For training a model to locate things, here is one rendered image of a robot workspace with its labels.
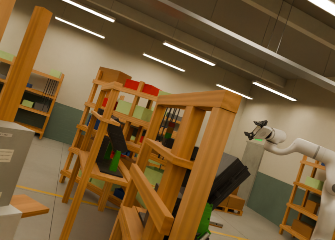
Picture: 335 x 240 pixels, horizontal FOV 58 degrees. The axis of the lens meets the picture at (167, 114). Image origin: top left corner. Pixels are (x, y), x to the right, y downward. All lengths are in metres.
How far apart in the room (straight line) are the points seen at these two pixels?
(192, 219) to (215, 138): 0.39
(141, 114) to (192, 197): 3.89
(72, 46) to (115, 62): 1.54
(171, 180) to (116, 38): 9.59
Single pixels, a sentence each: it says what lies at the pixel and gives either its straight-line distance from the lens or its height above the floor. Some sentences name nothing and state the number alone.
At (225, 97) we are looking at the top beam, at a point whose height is 1.90.
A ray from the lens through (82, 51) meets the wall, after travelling 10.96.
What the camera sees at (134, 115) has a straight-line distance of 5.31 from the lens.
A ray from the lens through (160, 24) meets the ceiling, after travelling 9.38.
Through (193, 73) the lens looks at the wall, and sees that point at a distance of 11.79.
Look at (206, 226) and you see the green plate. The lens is 2.23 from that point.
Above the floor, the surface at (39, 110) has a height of 0.86.
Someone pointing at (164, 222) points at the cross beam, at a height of 1.25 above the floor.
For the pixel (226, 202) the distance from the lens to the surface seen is 8.63.
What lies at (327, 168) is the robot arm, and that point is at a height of 1.76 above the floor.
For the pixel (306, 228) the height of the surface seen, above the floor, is 0.45.
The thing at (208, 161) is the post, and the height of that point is 1.59.
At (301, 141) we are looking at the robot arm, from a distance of 2.05.
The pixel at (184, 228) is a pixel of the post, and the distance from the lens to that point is 1.48.
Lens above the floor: 1.69
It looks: 2 degrees up
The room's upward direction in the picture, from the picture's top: 19 degrees clockwise
